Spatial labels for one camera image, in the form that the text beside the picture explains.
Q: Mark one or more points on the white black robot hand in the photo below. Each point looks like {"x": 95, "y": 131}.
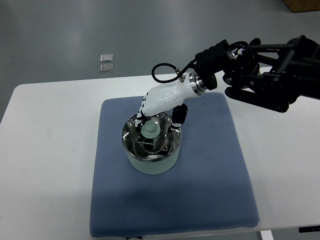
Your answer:
{"x": 171, "y": 96}

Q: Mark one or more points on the glass lid green knob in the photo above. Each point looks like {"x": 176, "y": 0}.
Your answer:
{"x": 150, "y": 135}

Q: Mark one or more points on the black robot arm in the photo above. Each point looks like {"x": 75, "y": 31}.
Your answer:
{"x": 270, "y": 76}

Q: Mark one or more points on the green pot steel interior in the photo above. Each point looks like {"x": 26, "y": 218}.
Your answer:
{"x": 152, "y": 165}

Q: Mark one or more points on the upper floor metal plate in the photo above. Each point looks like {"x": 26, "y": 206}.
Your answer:
{"x": 106, "y": 57}

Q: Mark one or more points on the blue cushion mat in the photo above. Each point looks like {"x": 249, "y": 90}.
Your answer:
{"x": 208, "y": 188}

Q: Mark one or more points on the brown cardboard box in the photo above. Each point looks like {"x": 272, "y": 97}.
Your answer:
{"x": 300, "y": 6}

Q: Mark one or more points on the wire steaming rack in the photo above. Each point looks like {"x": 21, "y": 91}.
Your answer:
{"x": 151, "y": 148}

